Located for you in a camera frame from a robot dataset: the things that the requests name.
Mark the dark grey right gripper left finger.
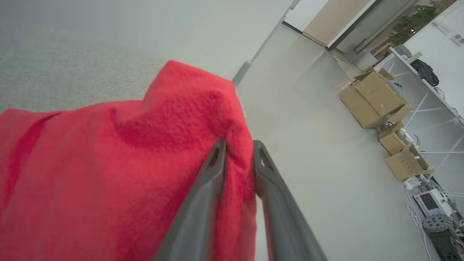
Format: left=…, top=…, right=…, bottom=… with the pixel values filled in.
left=154, top=140, right=227, bottom=261

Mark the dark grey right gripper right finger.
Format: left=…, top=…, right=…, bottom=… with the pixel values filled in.
left=253, top=140, right=327, bottom=261

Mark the red garment with white stripe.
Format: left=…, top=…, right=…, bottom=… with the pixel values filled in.
left=0, top=60, right=258, bottom=261

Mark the small cardboard box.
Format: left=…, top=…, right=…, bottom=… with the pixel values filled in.
left=378, top=121, right=409, bottom=156

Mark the medium open cardboard box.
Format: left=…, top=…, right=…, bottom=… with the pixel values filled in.
left=384, top=146, right=436, bottom=182

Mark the large open cardboard box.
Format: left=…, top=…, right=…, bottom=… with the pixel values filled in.
left=340, top=68, right=414, bottom=129

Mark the white device with screen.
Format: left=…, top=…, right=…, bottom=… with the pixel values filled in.
left=413, top=188, right=454, bottom=219

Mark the grey round wheel part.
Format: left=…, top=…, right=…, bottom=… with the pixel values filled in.
left=422, top=214, right=454, bottom=233

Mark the grey waste bin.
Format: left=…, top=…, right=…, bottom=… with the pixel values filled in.
left=353, top=49, right=380, bottom=72

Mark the black bag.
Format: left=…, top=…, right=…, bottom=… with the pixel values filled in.
left=410, top=59, right=440, bottom=87

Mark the light wooden door panel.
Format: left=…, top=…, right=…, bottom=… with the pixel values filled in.
left=302, top=0, right=378, bottom=48

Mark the green potted plant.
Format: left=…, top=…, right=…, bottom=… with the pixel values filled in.
left=387, top=0, right=458, bottom=48

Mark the white floor cable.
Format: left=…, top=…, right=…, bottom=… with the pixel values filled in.
left=406, top=203, right=432, bottom=261

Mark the grey aluminium frame post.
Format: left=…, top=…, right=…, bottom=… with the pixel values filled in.
left=232, top=0, right=302, bottom=87

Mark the white metal frame table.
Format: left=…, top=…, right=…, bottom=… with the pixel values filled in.
left=373, top=46, right=464, bottom=198

